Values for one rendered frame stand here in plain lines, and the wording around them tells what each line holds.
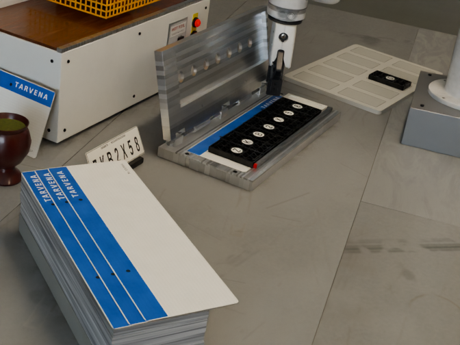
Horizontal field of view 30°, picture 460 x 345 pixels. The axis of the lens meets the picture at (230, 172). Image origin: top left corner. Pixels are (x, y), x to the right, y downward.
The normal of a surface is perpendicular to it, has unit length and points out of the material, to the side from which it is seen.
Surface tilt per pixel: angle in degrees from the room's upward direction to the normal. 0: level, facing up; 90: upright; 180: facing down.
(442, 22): 90
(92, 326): 90
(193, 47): 76
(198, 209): 0
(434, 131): 90
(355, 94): 0
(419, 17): 90
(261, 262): 0
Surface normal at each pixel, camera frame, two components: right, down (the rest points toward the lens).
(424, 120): -0.28, 0.41
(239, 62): 0.88, 0.11
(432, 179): 0.14, -0.88
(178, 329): 0.46, 0.47
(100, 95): 0.87, 0.32
